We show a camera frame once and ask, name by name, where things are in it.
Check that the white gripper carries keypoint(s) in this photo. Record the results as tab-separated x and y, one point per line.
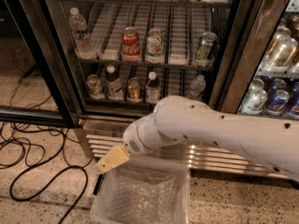
132	139

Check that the brown drink bottle white cap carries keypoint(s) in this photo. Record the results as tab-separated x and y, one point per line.
114	88

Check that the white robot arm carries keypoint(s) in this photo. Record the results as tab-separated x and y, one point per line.
273	143

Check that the stainless steel fridge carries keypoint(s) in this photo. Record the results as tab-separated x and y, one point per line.
101	123

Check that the clear water bottle bottom shelf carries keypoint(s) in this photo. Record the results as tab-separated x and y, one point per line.
197	88

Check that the clear water bottle shelf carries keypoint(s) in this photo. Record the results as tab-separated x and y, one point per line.
197	88
79	29

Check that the open glass fridge door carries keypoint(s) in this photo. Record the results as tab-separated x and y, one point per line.
34	86

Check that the clear water bottle middle shelf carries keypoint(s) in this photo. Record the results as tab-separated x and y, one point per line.
79	29

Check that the white green can right fridge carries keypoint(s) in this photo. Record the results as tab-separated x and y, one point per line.
254	103

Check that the closed glass fridge door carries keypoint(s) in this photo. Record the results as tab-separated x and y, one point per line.
249	32

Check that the silver can right fridge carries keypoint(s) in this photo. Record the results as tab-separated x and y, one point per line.
282	52

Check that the clear plastic bin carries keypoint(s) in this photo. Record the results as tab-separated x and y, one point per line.
103	199

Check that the bubble wrap sheet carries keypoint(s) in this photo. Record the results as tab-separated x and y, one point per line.
143	198

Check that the white green soda can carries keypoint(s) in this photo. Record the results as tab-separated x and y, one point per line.
155	46

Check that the red coca-cola can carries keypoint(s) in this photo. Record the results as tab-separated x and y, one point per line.
130	45

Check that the blue pepsi can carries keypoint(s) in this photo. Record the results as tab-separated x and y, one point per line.
276	102

